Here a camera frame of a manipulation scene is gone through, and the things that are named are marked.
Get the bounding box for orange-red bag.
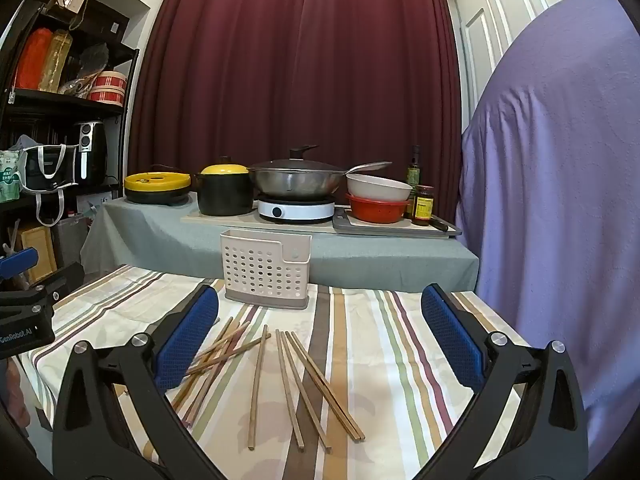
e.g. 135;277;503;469
14;27;53;91

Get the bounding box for black pot with yellow lid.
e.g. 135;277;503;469
194;156;253;217

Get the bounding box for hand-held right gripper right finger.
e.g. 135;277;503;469
415;284;591;480

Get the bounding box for dark wok lid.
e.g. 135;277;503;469
249;145;346;175

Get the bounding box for white panelled door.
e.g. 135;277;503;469
445;0;551;126

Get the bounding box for grey plastic bag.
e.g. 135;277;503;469
75;42;111;83

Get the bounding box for grey rimmed cutting board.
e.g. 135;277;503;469
332;209;463;237

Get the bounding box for olive oil bottle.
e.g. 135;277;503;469
405;145;422;220

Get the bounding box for striped tablecloth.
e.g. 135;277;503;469
17;264;531;480

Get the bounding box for yellow-lid electric pan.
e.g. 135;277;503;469
124;164;193;207

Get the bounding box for grey storage bin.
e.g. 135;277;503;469
51;211;92;267

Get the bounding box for white induction cooker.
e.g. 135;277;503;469
257;195;336;225

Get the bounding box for brown sauce jar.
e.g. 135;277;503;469
412;185;435;226

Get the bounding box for yellow cardboard box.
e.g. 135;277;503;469
9;224;57;286

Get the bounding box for black air fryer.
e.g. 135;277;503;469
72;120;109;184

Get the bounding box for steel wok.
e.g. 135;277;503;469
247;161;393;198

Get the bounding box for maroon curtain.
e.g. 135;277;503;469
127;0;463;211

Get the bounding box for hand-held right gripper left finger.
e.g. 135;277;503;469
50;284;228;480

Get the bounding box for beige bowl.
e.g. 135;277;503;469
346;172;413;202

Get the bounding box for black shelf unit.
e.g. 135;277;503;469
0;0;141;286

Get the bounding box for gold wrapped package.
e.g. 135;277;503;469
40;29;74;93

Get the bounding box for black tote bag white handles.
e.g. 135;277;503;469
17;143;82;227

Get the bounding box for green printed package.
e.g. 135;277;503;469
0;149;25;204

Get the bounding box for grey-green tablecloth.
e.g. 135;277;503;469
80;195;481;293

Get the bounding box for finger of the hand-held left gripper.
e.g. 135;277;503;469
0;262;86;321
0;247;40;281

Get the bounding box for red striped round box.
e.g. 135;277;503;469
87;71;128;107

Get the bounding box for white perforated plastic chopstick holder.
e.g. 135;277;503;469
220;229;312;311

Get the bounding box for purple cloth sheet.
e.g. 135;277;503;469
455;0;640;461

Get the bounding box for red plastic basin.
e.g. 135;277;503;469
345;193;412;223

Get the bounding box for pile of wooden chopsticks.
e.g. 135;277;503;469
171;316;366;453

